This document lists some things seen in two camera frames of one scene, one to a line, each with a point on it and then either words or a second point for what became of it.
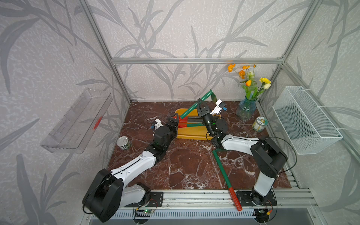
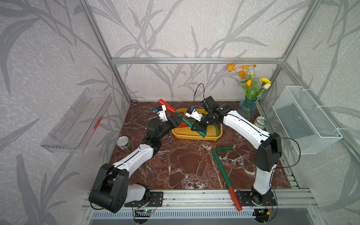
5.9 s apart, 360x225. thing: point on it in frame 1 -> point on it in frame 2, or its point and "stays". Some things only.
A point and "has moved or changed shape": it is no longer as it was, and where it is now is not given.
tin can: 123,142 stays
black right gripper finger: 206,106 -> 195,127
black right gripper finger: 200,110 -> 200,127
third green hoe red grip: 232,190 stays
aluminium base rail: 289,204 stays
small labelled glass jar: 259,123 stays
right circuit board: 262,214 stays
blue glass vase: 246,109 stays
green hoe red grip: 213,98 has moved or changed shape
